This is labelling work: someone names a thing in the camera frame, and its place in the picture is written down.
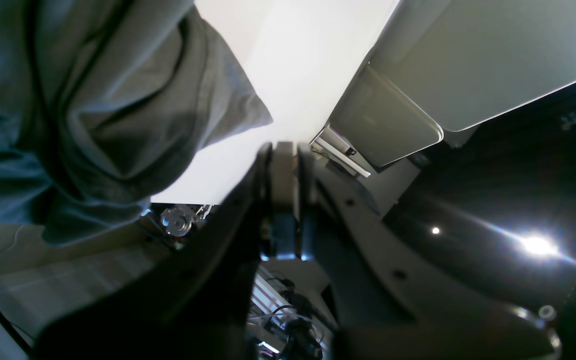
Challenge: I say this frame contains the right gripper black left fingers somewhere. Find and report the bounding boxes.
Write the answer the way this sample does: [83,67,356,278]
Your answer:
[32,142,297,360]

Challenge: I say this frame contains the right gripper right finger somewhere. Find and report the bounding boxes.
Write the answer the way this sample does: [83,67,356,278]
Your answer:
[295,145,562,360]

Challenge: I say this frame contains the grey T-shirt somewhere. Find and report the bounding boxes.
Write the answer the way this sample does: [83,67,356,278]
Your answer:
[0,0,273,246]

